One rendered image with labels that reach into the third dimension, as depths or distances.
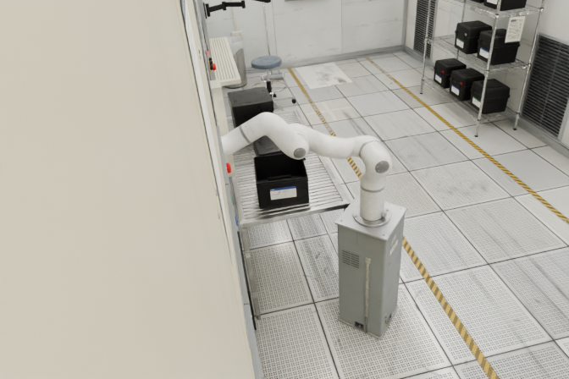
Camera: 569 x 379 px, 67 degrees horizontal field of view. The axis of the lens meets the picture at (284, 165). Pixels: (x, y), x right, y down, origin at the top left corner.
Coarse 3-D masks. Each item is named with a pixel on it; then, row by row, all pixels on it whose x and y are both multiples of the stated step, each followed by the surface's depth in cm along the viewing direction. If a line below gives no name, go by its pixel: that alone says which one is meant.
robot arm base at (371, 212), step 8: (360, 192) 214; (368, 192) 207; (376, 192) 206; (360, 200) 216; (368, 200) 210; (376, 200) 209; (360, 208) 218; (368, 208) 212; (376, 208) 212; (384, 208) 223; (360, 216) 220; (368, 216) 215; (376, 216) 214; (384, 216) 215; (368, 224) 214; (376, 224) 213
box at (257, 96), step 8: (256, 88) 315; (264, 88) 314; (232, 96) 305; (240, 96) 304; (248, 96) 303; (256, 96) 302; (264, 96) 300; (232, 104) 294; (240, 104) 293; (248, 104) 292; (256, 104) 293; (264, 104) 294; (272, 104) 295; (232, 112) 294; (240, 112) 293; (248, 112) 294; (256, 112) 295; (264, 112) 297; (272, 112) 299; (232, 120) 324; (240, 120) 297
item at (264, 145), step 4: (264, 136) 282; (256, 140) 279; (260, 140) 278; (264, 140) 277; (268, 140) 277; (272, 140) 277; (256, 144) 275; (260, 144) 274; (264, 144) 274; (268, 144) 273; (272, 144) 273; (256, 148) 276; (260, 148) 270; (264, 148) 269; (268, 148) 269; (272, 148) 268; (276, 148) 268; (256, 152) 282; (260, 152) 265; (264, 152) 265; (268, 152) 264; (272, 152) 265; (276, 152) 265; (280, 152) 266; (256, 156) 282; (260, 156) 264; (304, 160) 272
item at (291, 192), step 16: (256, 160) 248; (272, 160) 249; (288, 160) 250; (256, 176) 236; (272, 176) 255; (288, 176) 253; (304, 176) 242; (272, 192) 228; (288, 192) 229; (304, 192) 230
